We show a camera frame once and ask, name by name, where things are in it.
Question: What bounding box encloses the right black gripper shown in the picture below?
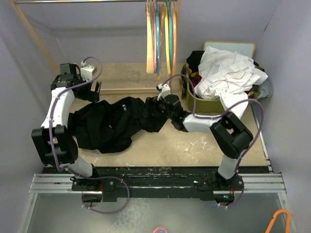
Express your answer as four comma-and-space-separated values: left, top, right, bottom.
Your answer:
140, 96, 174, 120

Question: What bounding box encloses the black shirt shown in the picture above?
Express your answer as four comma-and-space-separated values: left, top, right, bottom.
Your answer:
68, 97, 167, 154

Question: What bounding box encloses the beige plastic hanger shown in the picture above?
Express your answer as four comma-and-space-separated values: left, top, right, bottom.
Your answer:
146, 0, 154, 74

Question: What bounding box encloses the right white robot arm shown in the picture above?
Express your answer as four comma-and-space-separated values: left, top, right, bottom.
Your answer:
143, 95, 254, 190

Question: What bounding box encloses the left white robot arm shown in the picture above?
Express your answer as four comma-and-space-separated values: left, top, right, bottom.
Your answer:
31, 60, 101, 190

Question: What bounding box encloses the yellow plastic hanger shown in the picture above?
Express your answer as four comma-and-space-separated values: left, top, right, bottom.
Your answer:
163, 3, 171, 75

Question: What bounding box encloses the white shirt pile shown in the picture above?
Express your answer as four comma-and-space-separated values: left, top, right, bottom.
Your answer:
194, 46, 268, 110

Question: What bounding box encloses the blue plastic hanger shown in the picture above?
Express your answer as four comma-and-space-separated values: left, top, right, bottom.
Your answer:
155, 1, 160, 76

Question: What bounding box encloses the pink plastic hanger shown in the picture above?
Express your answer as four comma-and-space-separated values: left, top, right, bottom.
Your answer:
152, 0, 157, 73

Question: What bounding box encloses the teal plastic hanger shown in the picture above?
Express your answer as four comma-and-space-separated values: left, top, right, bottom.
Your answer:
167, 0, 173, 69

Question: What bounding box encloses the pink hanger on floor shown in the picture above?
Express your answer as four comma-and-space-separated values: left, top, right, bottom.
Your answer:
153, 226, 171, 233

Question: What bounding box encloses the wooden clothes rack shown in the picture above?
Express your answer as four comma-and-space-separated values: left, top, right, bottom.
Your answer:
10, 0, 169, 95

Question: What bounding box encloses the green laundry basket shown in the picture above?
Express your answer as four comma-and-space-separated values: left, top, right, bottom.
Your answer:
179, 64, 224, 114

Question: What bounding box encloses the grey cloth behind basket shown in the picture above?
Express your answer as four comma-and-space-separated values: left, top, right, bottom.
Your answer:
259, 79, 274, 99

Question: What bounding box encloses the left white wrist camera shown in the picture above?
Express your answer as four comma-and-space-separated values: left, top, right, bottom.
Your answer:
80, 65, 97, 82

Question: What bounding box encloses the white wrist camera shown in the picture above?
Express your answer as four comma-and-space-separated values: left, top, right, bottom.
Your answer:
80, 65, 97, 82
156, 83, 171, 101

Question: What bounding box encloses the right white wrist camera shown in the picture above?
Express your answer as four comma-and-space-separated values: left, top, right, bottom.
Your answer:
156, 83, 171, 101

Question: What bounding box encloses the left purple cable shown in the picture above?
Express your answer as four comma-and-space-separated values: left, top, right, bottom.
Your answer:
48, 56, 131, 215

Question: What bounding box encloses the purple cable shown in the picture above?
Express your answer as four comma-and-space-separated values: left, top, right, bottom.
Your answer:
48, 56, 131, 215
162, 74, 265, 209

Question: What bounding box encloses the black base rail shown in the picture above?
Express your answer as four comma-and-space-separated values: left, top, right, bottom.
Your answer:
42, 166, 270, 203

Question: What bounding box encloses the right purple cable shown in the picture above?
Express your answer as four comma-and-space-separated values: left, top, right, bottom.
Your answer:
162, 74, 265, 209

